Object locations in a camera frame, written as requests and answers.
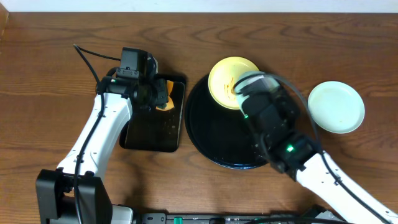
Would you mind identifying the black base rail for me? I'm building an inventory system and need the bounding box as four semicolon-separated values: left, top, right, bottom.
132;205;346;224

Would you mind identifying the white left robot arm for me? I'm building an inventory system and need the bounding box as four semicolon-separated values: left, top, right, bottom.
35;77;176;223

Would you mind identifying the black rectangular tray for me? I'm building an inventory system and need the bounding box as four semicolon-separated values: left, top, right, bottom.
119;73;187;152

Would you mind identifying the yellow plate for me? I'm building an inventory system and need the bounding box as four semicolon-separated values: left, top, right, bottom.
208;57;259;110

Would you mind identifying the light blue plate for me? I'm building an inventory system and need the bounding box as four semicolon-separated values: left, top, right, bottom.
233;71;280;110
308;81;365;134

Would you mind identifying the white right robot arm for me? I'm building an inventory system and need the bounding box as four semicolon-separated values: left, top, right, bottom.
238;89;397;223

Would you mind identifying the orange green scrub sponge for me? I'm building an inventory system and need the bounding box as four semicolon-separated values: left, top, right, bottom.
156;80;174;111

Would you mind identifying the black round tray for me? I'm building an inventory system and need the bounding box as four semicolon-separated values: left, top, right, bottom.
185;76;268;169

